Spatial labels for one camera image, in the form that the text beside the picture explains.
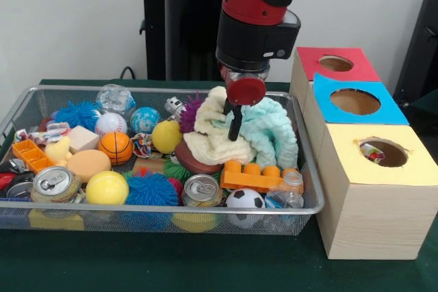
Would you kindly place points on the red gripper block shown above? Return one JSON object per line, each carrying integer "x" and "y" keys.
{"x": 247, "y": 92}

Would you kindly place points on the cream waffle cloth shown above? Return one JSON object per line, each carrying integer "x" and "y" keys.
{"x": 212, "y": 148}

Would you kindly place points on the light teal waffle cloth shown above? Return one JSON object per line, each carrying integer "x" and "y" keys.
{"x": 273, "y": 128}

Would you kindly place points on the wooden box with three holes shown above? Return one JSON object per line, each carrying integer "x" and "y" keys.
{"x": 369, "y": 216}

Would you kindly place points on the purple spiky rubber ball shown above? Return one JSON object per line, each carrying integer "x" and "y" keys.
{"x": 188, "y": 117}

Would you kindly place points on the brown toy football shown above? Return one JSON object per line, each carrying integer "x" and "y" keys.
{"x": 191, "y": 163}

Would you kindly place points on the orange toy building block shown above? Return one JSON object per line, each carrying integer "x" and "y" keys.
{"x": 246, "y": 179}

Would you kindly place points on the black and white soccer ball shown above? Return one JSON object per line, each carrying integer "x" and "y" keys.
{"x": 244, "y": 198}

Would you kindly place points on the blue spiky rubber ball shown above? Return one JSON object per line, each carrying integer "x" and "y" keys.
{"x": 150, "y": 189}
{"x": 77, "y": 114}

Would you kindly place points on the orange toy basketball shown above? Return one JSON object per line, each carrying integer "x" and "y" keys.
{"x": 115, "y": 148}

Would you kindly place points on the white toy baseball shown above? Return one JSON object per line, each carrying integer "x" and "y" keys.
{"x": 111, "y": 123}

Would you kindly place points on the yellow smooth ball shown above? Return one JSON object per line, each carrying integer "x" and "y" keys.
{"x": 106, "y": 187}

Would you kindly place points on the dark green side table cloth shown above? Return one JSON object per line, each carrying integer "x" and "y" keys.
{"x": 429, "y": 100}

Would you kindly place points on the black upright panel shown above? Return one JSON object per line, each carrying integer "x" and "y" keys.
{"x": 421, "y": 49}

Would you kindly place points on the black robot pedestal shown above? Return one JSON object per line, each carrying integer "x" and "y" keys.
{"x": 184, "y": 32}

